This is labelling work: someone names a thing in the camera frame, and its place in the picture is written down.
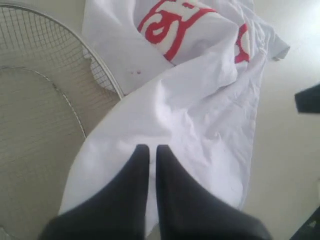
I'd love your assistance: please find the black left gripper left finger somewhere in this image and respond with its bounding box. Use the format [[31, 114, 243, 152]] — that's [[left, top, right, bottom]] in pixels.
[[39, 144, 150, 240]]

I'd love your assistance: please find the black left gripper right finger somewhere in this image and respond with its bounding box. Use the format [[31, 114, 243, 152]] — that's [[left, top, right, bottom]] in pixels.
[[156, 145, 272, 240]]

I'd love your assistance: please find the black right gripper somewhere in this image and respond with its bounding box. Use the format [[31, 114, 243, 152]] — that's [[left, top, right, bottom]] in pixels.
[[290, 207, 320, 240]]

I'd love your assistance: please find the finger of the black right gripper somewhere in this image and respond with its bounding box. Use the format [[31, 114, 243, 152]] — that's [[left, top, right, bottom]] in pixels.
[[294, 84, 320, 114]]

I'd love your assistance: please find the white t-shirt red logo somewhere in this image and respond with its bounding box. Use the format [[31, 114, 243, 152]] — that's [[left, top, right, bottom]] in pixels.
[[59, 0, 290, 234]]

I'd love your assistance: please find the silver wire mesh basket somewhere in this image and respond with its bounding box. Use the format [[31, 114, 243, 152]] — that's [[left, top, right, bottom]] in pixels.
[[0, 0, 124, 240]]

